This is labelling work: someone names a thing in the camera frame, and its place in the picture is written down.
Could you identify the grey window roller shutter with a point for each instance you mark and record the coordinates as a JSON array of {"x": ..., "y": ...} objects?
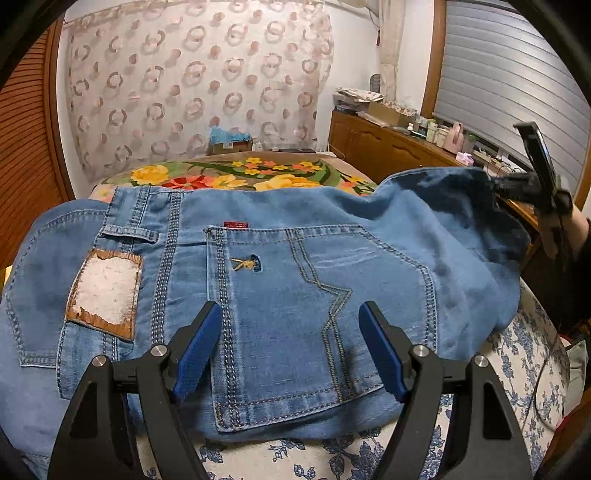
[{"x": 498, "y": 71}]

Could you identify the blue floral white cushion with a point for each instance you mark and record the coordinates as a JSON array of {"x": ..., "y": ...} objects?
[{"x": 529, "y": 359}]

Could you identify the cardboard box with blue cloth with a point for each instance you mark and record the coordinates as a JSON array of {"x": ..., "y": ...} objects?
[{"x": 228, "y": 141}]

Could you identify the stack of papers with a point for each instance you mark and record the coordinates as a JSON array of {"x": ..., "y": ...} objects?
[{"x": 355, "y": 100}]

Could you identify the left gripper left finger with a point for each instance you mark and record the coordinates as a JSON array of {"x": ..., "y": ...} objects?
[{"x": 95, "y": 439}]

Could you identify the open cardboard box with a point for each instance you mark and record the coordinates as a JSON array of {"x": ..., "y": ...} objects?
[{"x": 392, "y": 115}]

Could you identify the circle patterned sheer curtain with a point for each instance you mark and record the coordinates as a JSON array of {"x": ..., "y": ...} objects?
[{"x": 154, "y": 80}]

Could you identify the pink tissue box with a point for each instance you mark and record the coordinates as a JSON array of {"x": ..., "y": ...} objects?
[{"x": 465, "y": 159}]

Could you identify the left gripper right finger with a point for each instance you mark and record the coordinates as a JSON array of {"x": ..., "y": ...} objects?
[{"x": 484, "y": 439}]

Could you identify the person's right hand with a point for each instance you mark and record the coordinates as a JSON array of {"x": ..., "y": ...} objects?
[{"x": 579, "y": 230}]

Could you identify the wooden sideboard cabinet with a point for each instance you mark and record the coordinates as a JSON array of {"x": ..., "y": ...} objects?
[{"x": 379, "y": 152}]

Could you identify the blue denim jeans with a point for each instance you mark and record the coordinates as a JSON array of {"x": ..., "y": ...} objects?
[{"x": 290, "y": 269}]

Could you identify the floral beige bed blanket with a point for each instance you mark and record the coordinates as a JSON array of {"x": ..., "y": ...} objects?
[{"x": 253, "y": 171}]

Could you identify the pink bottle on sideboard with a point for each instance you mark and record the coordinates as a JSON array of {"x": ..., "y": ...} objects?
[{"x": 455, "y": 138}]

